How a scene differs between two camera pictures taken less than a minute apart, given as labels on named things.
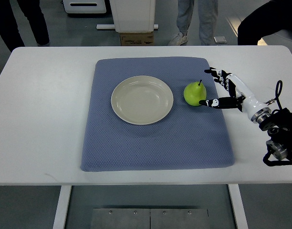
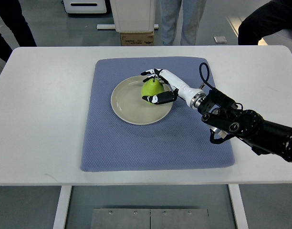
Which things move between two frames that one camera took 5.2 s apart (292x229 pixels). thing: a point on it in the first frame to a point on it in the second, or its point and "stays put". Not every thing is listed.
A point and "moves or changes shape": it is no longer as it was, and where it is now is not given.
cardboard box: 134,39 stays put
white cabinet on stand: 132,16 stays put
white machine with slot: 84,6 stays put
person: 207,14 to 193,11
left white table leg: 65,191 stays put
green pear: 194,92 moves or changes shape
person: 6,23 to 10,12
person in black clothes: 270,17 stays put
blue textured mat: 190,137 stays put
